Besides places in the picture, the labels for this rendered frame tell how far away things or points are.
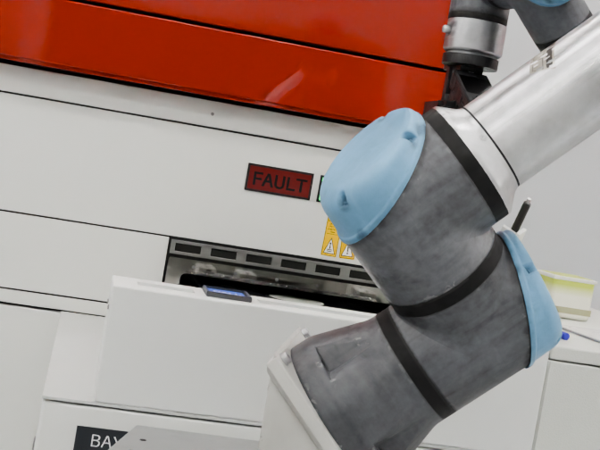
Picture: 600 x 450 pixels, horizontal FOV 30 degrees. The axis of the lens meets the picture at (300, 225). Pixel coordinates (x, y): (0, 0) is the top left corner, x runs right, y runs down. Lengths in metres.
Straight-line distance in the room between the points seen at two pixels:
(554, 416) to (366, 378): 0.51
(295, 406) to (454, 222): 0.21
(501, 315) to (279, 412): 0.21
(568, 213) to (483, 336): 2.75
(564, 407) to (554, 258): 2.28
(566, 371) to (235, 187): 0.74
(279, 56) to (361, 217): 1.00
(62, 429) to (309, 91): 0.81
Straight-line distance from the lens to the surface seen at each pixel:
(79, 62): 1.89
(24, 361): 1.98
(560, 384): 1.47
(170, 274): 1.95
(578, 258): 3.77
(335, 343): 1.03
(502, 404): 1.44
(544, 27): 1.37
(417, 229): 0.95
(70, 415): 1.36
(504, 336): 1.01
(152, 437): 1.23
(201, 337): 1.34
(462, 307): 0.99
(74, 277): 1.96
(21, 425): 2.01
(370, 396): 1.01
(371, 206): 0.94
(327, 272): 2.00
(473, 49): 1.42
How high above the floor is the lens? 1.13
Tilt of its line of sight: 3 degrees down
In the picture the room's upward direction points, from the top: 10 degrees clockwise
